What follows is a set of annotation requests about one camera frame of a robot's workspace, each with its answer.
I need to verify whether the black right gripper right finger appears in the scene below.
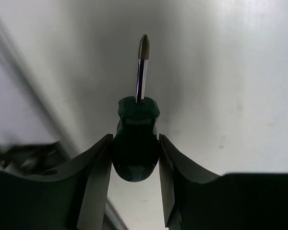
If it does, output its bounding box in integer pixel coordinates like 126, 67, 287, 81
159, 135, 288, 230

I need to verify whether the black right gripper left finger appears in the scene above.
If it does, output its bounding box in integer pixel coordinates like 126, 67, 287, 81
0, 134, 113, 230

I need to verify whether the stubby green phillips screwdriver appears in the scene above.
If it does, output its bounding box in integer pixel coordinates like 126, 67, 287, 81
112, 34, 160, 182

